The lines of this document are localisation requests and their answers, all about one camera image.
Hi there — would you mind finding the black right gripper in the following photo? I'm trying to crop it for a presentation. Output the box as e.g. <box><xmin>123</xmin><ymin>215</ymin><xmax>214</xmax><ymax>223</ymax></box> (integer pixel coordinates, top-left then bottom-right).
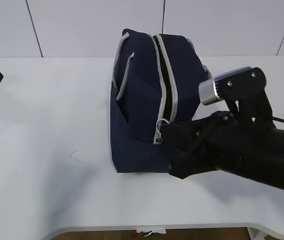
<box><xmin>160</xmin><ymin>111</ymin><xmax>275</xmax><ymax>179</ymax></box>

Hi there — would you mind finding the navy blue lunch bag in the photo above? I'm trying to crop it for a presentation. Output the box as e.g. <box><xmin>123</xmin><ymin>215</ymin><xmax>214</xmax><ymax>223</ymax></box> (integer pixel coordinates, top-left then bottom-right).
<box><xmin>110</xmin><ymin>28</ymin><xmax>209</xmax><ymax>173</ymax></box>

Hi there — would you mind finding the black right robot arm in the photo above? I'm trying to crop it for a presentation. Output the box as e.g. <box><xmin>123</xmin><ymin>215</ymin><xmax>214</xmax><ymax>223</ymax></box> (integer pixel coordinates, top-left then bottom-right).
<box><xmin>160</xmin><ymin>111</ymin><xmax>284</xmax><ymax>190</ymax></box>

